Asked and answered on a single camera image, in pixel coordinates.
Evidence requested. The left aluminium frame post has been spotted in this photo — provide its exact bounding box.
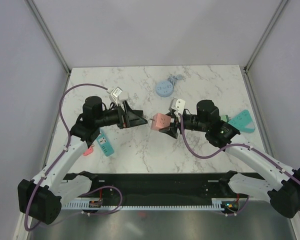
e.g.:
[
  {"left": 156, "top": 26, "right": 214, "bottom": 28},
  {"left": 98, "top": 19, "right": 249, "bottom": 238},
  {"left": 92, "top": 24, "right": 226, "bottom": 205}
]
[{"left": 25, "top": 0, "right": 71, "bottom": 77}]

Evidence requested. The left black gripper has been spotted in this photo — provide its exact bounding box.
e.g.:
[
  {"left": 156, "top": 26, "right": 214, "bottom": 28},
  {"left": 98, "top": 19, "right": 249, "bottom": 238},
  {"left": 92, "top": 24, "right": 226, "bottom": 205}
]
[{"left": 95, "top": 100, "right": 147, "bottom": 130}]

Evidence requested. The teal triangular power strip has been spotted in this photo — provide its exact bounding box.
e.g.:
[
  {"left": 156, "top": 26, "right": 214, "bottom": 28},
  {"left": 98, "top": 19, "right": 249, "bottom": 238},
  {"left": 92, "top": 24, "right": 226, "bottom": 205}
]
[{"left": 228, "top": 109, "right": 256, "bottom": 134}]

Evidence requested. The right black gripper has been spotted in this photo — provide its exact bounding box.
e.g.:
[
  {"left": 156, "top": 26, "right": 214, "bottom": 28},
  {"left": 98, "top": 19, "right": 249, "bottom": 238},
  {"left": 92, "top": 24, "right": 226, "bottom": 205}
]
[{"left": 159, "top": 109, "right": 209, "bottom": 139}]

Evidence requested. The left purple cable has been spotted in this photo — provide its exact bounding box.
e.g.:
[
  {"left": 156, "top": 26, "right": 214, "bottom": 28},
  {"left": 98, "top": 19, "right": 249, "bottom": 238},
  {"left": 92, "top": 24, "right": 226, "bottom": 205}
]
[{"left": 24, "top": 83, "right": 111, "bottom": 231}]

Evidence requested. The right aluminium frame post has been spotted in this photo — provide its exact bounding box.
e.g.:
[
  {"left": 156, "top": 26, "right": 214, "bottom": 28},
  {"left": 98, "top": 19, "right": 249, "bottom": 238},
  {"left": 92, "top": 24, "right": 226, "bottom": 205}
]
[{"left": 242, "top": 0, "right": 290, "bottom": 75}]

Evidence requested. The aluminium frame post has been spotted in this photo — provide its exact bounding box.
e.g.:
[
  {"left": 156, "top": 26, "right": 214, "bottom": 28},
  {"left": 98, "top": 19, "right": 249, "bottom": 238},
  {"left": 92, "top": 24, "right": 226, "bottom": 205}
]
[
  {"left": 25, "top": 0, "right": 71, "bottom": 77},
  {"left": 242, "top": 0, "right": 290, "bottom": 75}
]

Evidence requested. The pink plug adapter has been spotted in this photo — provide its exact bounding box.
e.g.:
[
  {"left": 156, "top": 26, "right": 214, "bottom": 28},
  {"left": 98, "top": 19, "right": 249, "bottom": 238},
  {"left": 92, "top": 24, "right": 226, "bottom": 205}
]
[{"left": 82, "top": 147, "right": 94, "bottom": 157}]

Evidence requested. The purple cable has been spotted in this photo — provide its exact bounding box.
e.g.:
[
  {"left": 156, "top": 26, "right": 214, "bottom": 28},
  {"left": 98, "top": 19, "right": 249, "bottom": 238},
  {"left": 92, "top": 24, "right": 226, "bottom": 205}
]
[
  {"left": 24, "top": 83, "right": 111, "bottom": 231},
  {"left": 178, "top": 112, "right": 300, "bottom": 216}
]

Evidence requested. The white cable duct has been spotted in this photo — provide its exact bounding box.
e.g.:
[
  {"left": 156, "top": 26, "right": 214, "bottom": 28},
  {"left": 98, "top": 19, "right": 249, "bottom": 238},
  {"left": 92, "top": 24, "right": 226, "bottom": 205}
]
[{"left": 61, "top": 198, "right": 240, "bottom": 211}]

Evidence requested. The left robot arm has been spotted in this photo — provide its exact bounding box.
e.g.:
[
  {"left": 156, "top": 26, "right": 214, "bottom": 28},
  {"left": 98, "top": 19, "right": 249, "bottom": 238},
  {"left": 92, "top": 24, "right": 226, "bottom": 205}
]
[{"left": 17, "top": 96, "right": 148, "bottom": 225}]

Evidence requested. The pink cube socket adapter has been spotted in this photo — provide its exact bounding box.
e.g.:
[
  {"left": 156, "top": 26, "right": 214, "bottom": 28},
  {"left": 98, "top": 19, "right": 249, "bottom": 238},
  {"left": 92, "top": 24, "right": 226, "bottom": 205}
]
[{"left": 150, "top": 113, "right": 172, "bottom": 131}]

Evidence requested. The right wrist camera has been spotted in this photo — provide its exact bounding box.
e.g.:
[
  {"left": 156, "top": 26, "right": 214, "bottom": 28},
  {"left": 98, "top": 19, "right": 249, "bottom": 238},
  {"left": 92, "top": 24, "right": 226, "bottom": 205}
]
[{"left": 169, "top": 98, "right": 186, "bottom": 117}]

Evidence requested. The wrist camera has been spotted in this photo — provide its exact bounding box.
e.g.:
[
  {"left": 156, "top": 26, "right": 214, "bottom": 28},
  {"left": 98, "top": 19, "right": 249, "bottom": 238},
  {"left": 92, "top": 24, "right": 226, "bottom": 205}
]
[
  {"left": 107, "top": 86, "right": 129, "bottom": 106},
  {"left": 169, "top": 98, "right": 186, "bottom": 117}
]

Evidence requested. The blue round power strip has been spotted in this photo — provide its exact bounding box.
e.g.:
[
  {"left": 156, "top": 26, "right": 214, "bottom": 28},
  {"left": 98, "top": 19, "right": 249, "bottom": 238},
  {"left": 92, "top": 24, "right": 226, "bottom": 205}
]
[{"left": 154, "top": 74, "right": 184, "bottom": 98}]

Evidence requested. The green plug adapter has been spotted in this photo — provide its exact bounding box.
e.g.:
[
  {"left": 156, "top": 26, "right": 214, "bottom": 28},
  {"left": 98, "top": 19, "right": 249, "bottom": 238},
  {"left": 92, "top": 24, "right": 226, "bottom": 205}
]
[{"left": 220, "top": 114, "right": 231, "bottom": 123}]

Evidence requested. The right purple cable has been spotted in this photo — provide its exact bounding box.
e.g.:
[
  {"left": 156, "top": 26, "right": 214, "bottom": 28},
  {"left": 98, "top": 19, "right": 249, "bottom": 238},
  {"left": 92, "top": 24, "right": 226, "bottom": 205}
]
[{"left": 178, "top": 112, "right": 300, "bottom": 216}]

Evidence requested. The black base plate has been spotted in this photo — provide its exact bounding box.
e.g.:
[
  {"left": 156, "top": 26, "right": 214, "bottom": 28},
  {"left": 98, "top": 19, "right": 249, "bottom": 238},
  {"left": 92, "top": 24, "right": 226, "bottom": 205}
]
[{"left": 57, "top": 172, "right": 256, "bottom": 208}]

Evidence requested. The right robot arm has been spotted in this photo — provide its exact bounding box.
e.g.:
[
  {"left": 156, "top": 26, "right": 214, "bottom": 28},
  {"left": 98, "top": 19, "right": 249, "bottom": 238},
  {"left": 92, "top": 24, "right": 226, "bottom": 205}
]
[{"left": 151, "top": 98, "right": 300, "bottom": 219}]

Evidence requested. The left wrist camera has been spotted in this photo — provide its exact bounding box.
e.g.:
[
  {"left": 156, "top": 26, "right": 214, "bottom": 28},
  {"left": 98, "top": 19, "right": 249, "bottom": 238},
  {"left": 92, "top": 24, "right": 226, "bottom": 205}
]
[{"left": 107, "top": 86, "right": 129, "bottom": 106}]

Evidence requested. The teal rectangular power strip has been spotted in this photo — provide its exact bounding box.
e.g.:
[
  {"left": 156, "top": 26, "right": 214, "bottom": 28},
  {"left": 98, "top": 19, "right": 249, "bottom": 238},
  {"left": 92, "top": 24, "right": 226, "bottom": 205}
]
[{"left": 96, "top": 134, "right": 115, "bottom": 157}]

